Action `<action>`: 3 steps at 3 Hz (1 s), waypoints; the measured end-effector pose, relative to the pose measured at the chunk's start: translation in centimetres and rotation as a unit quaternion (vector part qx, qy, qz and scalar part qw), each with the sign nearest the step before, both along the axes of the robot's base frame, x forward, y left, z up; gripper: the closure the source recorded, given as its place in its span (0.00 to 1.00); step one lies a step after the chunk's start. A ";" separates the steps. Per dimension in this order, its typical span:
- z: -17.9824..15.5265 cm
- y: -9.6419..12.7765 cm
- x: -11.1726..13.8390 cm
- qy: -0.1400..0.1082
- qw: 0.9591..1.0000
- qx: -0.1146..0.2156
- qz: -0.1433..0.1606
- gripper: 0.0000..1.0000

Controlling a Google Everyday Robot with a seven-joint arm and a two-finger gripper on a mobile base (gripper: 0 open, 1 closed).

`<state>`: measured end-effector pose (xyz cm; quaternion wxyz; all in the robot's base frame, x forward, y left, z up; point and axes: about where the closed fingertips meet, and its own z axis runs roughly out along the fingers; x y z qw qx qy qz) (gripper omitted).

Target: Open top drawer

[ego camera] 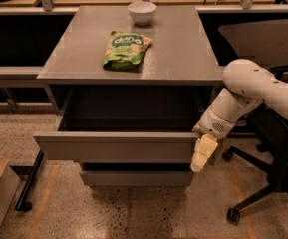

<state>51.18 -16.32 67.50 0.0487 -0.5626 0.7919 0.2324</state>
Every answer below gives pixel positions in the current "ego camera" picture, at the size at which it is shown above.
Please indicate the grey drawer cabinet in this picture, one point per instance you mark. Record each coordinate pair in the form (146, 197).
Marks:
(179, 55)

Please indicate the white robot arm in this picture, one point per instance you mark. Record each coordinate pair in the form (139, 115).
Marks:
(246, 86)

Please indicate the black office chair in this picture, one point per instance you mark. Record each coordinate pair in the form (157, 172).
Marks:
(265, 43)

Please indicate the grey bottom drawer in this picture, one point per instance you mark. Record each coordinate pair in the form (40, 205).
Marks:
(136, 178)

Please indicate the black table leg foot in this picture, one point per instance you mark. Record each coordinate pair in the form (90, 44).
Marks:
(30, 172)

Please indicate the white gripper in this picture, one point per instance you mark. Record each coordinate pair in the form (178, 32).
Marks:
(213, 123)

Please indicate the grey drawer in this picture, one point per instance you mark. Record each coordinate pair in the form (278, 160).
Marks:
(124, 124)
(136, 178)

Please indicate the green snack bag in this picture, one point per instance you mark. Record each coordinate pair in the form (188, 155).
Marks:
(125, 50)

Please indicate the grey top drawer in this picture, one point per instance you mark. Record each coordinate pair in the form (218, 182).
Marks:
(124, 124)

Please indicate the white ceramic bowl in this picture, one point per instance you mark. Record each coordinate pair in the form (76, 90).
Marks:
(142, 12)

